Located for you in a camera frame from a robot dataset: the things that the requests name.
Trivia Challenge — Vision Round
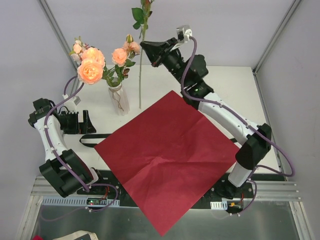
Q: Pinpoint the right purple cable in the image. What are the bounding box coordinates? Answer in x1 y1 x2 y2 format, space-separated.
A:
180 36 296 217

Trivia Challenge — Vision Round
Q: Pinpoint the brown red wrapping paper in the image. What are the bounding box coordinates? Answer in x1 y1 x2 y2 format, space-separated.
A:
95 91 238 236

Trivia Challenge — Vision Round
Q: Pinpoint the left white cable duct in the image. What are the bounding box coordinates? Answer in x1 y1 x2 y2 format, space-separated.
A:
42 196 120 208

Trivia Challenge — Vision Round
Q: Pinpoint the right aluminium frame post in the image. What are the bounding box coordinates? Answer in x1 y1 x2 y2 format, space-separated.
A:
252 0 303 76

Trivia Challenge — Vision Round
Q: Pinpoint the white ribbed ceramic vase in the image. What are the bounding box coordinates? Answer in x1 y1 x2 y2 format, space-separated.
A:
108 83 130 116

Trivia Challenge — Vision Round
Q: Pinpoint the black ribbon with gold print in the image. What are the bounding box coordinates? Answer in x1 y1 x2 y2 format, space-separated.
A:
79 131 238 148

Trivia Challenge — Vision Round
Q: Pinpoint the peach rose stem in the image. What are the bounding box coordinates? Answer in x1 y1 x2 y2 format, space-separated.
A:
111 34 141 87

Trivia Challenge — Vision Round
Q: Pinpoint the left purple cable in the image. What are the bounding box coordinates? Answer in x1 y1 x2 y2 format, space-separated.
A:
39 74 120 222

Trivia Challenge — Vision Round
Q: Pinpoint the pink artificial flower bunch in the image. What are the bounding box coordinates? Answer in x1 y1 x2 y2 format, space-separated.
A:
131 0 154 109

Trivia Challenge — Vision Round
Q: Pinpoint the purple cable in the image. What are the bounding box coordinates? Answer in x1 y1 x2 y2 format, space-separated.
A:
39 74 120 222
180 36 296 217

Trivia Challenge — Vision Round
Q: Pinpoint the right white cable duct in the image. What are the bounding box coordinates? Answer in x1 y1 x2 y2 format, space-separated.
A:
210 200 244 211

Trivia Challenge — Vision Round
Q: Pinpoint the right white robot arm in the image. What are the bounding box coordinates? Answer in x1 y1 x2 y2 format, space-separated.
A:
140 38 272 200

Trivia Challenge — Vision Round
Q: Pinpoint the aluminium frame post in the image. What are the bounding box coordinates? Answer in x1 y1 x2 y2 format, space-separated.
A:
252 0 303 76
37 0 78 72

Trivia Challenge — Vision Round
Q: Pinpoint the light pink rose stem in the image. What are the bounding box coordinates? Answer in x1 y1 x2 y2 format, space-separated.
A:
69 36 89 66

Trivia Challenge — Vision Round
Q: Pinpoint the left aluminium frame post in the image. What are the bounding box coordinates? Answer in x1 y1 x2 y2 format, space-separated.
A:
37 0 78 72

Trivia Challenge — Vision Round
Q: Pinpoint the red object at bottom edge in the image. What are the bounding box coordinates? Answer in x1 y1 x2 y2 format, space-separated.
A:
31 235 43 240

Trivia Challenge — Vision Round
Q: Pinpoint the white cable duct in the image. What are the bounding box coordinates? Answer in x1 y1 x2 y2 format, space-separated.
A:
42 196 120 208
210 200 244 211

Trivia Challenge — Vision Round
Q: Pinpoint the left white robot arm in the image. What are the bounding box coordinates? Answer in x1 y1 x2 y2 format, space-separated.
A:
28 98 106 198

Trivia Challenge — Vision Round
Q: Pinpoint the orange rose stem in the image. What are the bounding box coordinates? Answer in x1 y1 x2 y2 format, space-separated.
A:
77 47 118 87

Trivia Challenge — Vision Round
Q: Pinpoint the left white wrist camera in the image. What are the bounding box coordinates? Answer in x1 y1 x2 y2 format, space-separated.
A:
63 95 81 113

